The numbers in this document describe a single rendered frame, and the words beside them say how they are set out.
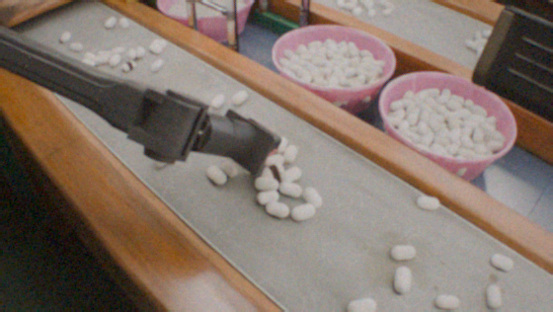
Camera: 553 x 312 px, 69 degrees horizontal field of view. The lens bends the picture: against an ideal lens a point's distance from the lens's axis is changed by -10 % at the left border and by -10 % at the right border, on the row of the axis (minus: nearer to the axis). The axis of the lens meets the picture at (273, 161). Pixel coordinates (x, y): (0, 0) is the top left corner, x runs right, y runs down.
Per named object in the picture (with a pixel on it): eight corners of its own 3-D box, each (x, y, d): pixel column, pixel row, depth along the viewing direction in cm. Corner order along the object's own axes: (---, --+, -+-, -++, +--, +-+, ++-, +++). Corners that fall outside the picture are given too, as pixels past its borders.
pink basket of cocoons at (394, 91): (463, 221, 74) (481, 185, 67) (346, 148, 87) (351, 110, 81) (518, 148, 87) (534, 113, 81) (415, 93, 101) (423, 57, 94)
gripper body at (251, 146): (235, 109, 71) (205, 100, 64) (281, 139, 66) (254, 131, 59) (217, 145, 72) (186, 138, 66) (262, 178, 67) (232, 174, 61)
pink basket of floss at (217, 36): (252, 50, 114) (251, 18, 107) (151, 50, 114) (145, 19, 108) (258, 7, 133) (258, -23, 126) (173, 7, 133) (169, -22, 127)
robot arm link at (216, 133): (196, 158, 57) (213, 117, 56) (163, 137, 60) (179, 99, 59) (229, 163, 62) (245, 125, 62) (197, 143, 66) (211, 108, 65)
